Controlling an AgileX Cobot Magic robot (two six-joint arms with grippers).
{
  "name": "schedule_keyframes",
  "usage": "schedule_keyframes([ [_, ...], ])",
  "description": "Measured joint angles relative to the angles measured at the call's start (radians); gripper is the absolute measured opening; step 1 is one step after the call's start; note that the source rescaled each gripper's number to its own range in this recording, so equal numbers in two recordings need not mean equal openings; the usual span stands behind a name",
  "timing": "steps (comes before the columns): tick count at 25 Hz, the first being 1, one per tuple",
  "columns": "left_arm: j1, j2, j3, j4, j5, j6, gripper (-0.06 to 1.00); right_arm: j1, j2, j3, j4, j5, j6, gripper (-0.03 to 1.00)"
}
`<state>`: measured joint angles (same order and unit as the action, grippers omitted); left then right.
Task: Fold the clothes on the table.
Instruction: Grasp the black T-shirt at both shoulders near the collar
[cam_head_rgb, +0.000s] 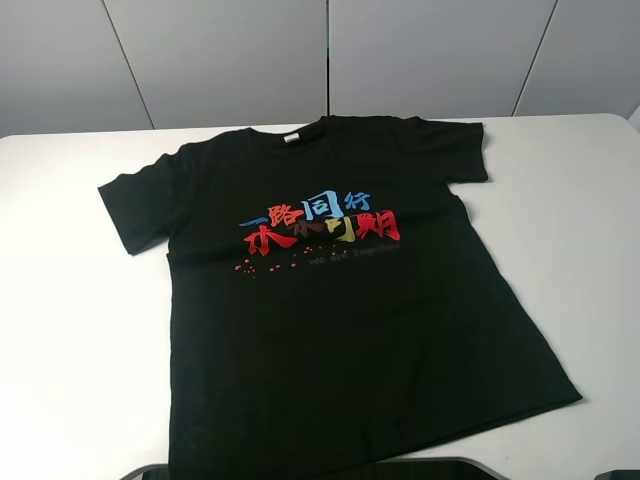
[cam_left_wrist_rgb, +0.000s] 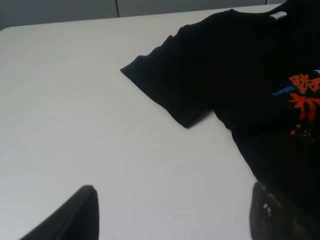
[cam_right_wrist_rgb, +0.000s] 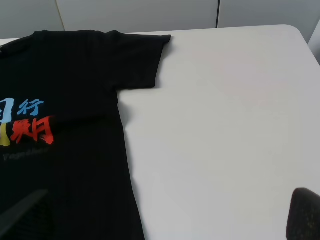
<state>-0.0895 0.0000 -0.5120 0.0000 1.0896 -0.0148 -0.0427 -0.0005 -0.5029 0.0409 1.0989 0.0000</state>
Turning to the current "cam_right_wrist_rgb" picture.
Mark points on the black printed t-shirt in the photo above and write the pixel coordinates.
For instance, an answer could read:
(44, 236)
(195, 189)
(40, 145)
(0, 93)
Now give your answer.
(61, 131)

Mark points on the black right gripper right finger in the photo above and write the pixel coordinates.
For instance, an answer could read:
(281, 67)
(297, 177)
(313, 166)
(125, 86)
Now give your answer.
(304, 216)

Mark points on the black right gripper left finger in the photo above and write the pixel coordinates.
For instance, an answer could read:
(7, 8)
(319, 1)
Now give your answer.
(13, 215)

